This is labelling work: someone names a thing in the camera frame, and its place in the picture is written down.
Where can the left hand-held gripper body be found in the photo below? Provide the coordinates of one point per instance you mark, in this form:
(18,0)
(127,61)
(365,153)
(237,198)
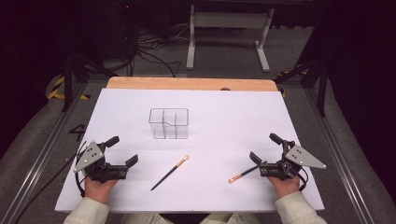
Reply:
(93,161)

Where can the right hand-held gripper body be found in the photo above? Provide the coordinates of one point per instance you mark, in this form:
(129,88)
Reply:
(285,168)

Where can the clear plastic organizer box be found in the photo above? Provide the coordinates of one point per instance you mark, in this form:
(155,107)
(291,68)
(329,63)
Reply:
(168,124)

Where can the person's right hand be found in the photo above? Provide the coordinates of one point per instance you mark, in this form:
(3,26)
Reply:
(286,186)

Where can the person's left hand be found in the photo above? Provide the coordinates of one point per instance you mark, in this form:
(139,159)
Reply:
(98,189)

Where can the white table cover sheet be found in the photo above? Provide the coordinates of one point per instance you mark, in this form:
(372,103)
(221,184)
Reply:
(218,124)

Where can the black tripod stand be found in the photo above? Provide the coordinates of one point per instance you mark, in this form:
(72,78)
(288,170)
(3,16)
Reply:
(67,84)
(322,90)

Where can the aluminium floor rail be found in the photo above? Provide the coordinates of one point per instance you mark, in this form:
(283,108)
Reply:
(40,155)
(339,155)

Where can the white metal stand frame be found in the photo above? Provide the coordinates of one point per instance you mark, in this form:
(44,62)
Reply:
(230,20)

